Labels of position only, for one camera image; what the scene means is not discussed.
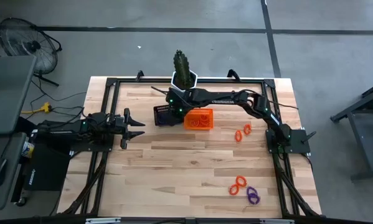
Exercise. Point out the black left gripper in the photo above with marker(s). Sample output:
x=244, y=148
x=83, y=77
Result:
x=117, y=127

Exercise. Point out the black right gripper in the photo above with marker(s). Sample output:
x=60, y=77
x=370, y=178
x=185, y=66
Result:
x=178, y=104

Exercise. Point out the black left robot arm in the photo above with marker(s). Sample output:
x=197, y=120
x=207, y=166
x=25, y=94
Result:
x=68, y=129

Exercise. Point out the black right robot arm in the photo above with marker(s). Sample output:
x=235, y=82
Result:
x=220, y=97

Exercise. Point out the black plastic mesh basket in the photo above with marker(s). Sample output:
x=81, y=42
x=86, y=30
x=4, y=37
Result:
x=157, y=109

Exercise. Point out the white hexagonal plant pot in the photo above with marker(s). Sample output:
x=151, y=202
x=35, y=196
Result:
x=173, y=81

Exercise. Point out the green cactus plant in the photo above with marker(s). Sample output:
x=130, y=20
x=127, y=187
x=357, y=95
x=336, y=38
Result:
x=182, y=68

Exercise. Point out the orange plastic mesh basket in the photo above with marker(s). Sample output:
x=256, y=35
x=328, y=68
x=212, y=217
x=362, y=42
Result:
x=209, y=125

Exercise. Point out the black table clamp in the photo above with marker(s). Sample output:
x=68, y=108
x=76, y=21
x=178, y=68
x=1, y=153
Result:
x=139, y=75
x=233, y=74

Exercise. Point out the yellow power plug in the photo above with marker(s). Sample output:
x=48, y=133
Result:
x=45, y=108

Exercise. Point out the black equipment case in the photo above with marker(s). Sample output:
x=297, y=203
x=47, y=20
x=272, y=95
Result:
x=49, y=168

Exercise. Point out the white wipes canister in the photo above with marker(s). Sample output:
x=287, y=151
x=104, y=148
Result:
x=27, y=150

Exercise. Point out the grey side desk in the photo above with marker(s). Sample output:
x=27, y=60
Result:
x=8, y=155

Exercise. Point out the black floor fan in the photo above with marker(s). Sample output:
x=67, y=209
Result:
x=33, y=46

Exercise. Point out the grey desk top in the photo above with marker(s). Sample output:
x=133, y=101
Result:
x=8, y=93

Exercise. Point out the black caster wheel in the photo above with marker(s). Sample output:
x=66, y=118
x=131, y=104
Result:
x=21, y=201

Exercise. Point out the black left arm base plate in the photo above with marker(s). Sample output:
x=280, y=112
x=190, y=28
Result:
x=92, y=147

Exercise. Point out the black aluminium table frame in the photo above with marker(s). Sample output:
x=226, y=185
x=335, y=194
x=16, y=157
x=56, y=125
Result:
x=220, y=81

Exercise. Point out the white metal bracket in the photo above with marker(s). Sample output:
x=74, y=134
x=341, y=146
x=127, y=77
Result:
x=102, y=220
x=275, y=221

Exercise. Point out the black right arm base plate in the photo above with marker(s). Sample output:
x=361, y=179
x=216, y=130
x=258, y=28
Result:
x=298, y=140

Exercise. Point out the grey metal cart frame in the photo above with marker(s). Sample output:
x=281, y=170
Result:
x=363, y=140

